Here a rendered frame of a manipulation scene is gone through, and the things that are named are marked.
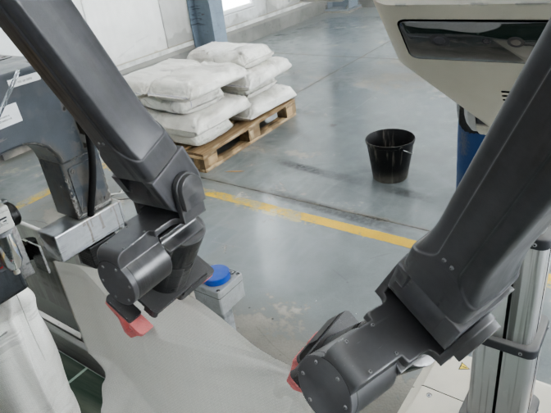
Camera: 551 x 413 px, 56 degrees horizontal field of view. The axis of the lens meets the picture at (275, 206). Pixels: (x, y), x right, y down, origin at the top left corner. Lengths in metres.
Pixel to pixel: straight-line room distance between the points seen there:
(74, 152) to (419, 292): 0.68
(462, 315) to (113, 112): 0.36
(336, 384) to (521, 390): 0.87
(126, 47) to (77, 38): 5.67
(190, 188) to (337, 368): 0.26
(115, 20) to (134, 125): 5.57
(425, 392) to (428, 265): 1.28
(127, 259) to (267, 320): 1.74
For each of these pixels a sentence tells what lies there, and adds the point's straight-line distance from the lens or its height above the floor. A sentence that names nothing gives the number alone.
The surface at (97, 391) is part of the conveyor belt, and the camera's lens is 1.65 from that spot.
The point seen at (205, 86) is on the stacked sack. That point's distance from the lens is 3.57.
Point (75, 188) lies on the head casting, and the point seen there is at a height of 1.13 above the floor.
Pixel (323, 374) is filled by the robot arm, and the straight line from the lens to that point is 0.43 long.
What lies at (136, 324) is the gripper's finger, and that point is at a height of 1.07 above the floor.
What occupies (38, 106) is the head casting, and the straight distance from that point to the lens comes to 0.91.
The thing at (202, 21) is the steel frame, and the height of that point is 0.47.
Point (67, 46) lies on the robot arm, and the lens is 0.50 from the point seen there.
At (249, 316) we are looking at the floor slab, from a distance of 2.32.
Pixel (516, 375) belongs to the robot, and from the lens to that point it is 1.24.
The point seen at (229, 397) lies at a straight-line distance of 0.72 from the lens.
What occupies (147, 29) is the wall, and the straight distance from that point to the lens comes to 6.38.
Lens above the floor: 1.50
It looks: 29 degrees down
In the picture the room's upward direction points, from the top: 7 degrees counter-clockwise
